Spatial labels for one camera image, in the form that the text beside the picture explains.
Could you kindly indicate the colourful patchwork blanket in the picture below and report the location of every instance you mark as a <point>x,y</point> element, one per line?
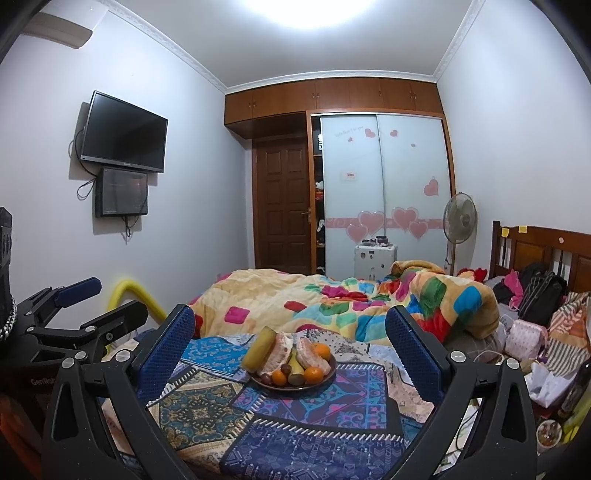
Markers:
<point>277,295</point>

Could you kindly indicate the wardrobe with heart stickers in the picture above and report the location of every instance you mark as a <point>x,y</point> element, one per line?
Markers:
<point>383,184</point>

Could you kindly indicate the white paper bag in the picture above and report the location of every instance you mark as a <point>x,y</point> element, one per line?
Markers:
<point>551,383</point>

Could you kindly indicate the brown wooden door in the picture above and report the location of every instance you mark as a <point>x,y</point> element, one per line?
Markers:
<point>281,207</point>

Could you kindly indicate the striped cloth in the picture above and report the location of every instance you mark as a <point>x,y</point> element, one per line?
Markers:
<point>570,327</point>

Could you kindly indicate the pink quilted bag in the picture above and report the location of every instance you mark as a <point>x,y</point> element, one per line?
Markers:
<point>526,337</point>

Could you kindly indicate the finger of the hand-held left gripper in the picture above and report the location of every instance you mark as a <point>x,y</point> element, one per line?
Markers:
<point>81,288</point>
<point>115,321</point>

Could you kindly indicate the peeled pomelo segment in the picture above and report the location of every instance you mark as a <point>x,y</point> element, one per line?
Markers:
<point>305,353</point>

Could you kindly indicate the brown round fruit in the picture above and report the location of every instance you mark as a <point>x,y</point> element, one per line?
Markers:
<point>296,380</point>

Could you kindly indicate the wooden headboard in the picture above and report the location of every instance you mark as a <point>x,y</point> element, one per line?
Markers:
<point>531,244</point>

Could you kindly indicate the small white appliance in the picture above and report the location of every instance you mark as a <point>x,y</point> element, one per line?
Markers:
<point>375,261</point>

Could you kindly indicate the wooden overhead cabinet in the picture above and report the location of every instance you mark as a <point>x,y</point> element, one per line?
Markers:
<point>332,99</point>

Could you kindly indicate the pomelo piece with rind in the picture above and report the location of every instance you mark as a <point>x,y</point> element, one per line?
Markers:
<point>279,350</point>

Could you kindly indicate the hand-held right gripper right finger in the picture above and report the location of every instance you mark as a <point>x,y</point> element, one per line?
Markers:
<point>411,350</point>

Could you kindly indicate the yellow foam tube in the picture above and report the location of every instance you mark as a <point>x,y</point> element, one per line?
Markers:
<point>134,290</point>

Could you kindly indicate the black bag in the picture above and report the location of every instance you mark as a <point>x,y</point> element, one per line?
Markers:
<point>542,290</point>

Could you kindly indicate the standing fan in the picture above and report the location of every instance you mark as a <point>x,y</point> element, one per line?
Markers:
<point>459,214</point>

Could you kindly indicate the brown round plate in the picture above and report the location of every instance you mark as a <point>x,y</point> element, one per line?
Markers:
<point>328,369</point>

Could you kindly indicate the black wall television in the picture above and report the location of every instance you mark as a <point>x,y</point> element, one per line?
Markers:
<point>124,131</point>

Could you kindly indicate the blue patterned bedsheet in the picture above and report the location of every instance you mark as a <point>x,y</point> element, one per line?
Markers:
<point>295,438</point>

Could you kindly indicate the wall air conditioner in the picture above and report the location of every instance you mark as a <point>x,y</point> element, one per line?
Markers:
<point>60,27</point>

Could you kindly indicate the pink clothes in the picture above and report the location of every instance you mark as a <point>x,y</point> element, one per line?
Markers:
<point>513,286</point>

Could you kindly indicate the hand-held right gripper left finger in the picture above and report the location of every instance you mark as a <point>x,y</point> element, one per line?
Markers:
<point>164,350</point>

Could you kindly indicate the yellow sugarcane piece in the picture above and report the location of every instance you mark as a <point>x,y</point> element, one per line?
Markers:
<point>258,353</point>

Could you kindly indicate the small black wall monitor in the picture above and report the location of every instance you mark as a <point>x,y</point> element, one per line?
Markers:
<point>122,191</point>

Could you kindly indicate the ceiling light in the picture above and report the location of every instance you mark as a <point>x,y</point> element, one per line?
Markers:
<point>351,9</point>

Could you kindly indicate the orange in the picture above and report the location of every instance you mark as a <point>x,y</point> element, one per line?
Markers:
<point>278,377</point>
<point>322,349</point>
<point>314,374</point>

